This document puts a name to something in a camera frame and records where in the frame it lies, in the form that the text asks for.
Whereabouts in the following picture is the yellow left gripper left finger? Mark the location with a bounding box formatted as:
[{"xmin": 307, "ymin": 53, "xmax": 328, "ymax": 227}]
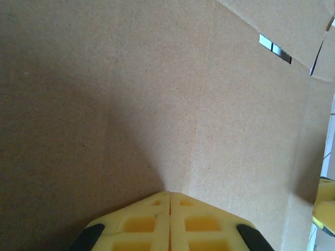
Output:
[{"xmin": 69, "ymin": 192, "xmax": 171, "ymax": 251}]

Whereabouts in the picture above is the brown cardboard box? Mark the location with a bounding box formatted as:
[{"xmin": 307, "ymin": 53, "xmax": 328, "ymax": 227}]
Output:
[{"xmin": 0, "ymin": 0, "xmax": 335, "ymax": 251}]

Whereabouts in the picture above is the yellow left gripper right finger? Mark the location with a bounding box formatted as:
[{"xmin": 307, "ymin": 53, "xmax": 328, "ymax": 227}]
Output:
[{"xmin": 170, "ymin": 192, "xmax": 274, "ymax": 251}]

